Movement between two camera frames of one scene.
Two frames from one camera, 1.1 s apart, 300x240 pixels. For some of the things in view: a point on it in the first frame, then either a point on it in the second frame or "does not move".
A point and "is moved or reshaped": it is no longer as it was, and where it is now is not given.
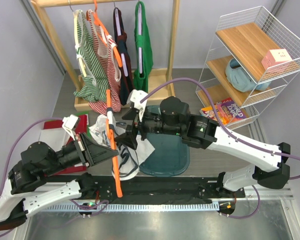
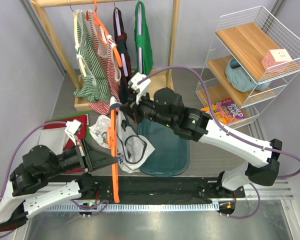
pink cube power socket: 275,57 does not move
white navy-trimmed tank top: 128,160 is moved or reshaped
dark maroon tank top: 127,86 does not move
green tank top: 144,58 does not move
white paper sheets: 56,138 does not move
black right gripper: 128,140 to 132,107
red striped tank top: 106,48 does not move
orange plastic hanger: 112,141 is moved or reshaped
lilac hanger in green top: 140,32 does not move
